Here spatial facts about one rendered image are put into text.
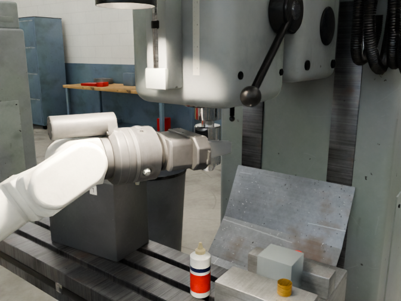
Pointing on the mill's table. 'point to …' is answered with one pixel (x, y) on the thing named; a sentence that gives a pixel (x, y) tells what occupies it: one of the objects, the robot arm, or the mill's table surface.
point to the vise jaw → (253, 288)
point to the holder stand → (105, 221)
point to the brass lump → (284, 287)
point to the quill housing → (215, 54)
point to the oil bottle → (200, 272)
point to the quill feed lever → (282, 28)
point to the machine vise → (314, 278)
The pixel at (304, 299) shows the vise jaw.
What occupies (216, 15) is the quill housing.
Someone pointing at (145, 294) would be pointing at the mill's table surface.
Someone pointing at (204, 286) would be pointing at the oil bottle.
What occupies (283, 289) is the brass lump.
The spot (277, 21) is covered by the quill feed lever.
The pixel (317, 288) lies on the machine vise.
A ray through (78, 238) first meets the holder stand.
